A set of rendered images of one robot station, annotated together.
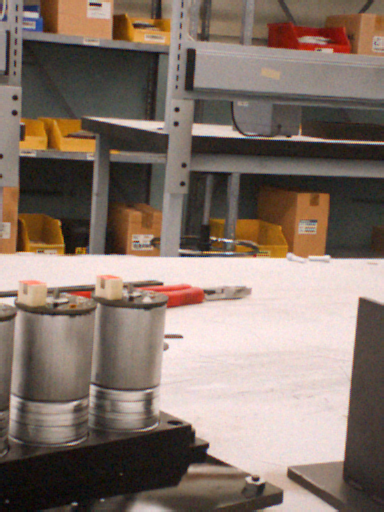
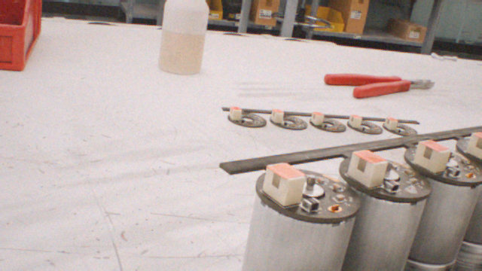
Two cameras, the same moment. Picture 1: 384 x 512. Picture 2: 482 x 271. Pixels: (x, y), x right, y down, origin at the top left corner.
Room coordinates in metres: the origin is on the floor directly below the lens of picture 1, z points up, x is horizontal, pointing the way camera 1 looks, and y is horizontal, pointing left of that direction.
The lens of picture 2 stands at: (0.15, 0.12, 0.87)
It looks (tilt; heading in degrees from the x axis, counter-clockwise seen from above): 23 degrees down; 1
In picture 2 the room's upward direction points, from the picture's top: 10 degrees clockwise
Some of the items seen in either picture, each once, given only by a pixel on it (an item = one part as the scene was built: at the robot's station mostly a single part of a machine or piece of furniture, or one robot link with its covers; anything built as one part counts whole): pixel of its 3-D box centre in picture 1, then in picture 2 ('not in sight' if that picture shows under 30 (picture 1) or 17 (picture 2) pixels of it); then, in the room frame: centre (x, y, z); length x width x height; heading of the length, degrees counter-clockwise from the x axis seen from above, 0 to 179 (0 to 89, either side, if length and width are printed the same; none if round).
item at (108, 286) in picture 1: (111, 287); not in sight; (0.35, 0.02, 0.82); 0.01 x 0.01 x 0.01; 40
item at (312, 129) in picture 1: (351, 131); not in sight; (3.22, -0.43, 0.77); 0.24 x 0.16 x 0.04; 112
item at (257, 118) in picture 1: (266, 118); not in sight; (3.09, -0.18, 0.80); 0.15 x 0.12 x 0.10; 43
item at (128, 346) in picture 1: (124, 369); not in sight; (0.35, 0.02, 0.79); 0.02 x 0.02 x 0.05
